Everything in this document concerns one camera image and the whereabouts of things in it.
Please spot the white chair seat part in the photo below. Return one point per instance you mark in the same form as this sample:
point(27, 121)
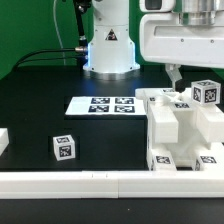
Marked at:
point(184, 156)

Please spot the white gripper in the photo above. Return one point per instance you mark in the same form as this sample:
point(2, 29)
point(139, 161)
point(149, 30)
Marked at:
point(164, 40)

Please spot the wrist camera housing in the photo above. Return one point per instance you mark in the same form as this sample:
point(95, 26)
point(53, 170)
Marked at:
point(157, 5)

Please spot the white flat plate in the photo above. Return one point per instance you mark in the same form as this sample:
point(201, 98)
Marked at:
point(105, 106)

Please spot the white tagged cube front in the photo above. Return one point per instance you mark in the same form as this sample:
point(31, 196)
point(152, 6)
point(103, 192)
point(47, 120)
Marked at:
point(64, 147)

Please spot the white tagged cube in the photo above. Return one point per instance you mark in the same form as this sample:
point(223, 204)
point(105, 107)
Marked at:
point(64, 147)
point(206, 92)

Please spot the white front fence rail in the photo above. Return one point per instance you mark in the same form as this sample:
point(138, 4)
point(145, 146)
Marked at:
point(111, 184)

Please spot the white left fence piece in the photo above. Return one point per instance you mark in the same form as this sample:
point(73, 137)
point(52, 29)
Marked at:
point(4, 139)

